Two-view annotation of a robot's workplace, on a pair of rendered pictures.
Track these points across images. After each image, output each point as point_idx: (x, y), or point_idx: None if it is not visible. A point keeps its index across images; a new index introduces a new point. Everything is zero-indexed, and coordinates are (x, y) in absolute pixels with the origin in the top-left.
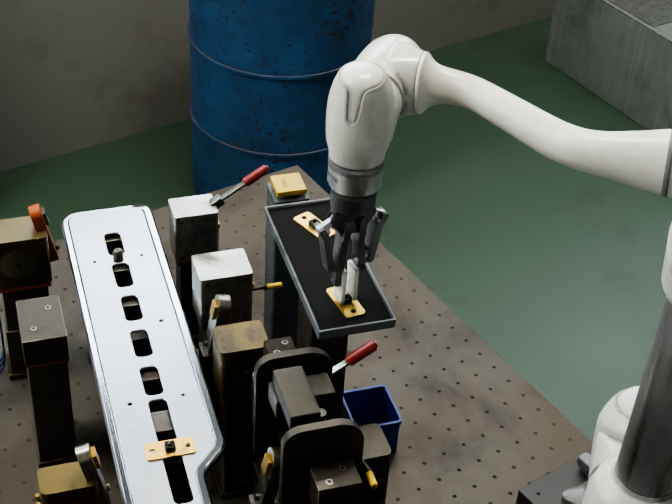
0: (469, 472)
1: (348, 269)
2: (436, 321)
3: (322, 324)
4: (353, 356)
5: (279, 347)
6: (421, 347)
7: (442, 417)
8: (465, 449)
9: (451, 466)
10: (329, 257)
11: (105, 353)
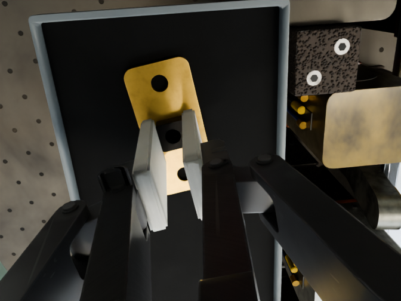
0: (8, 27)
1: (164, 199)
2: (18, 246)
3: (262, 43)
4: None
5: (331, 61)
6: (39, 214)
7: (30, 114)
8: (8, 63)
9: (29, 40)
10: (306, 196)
11: None
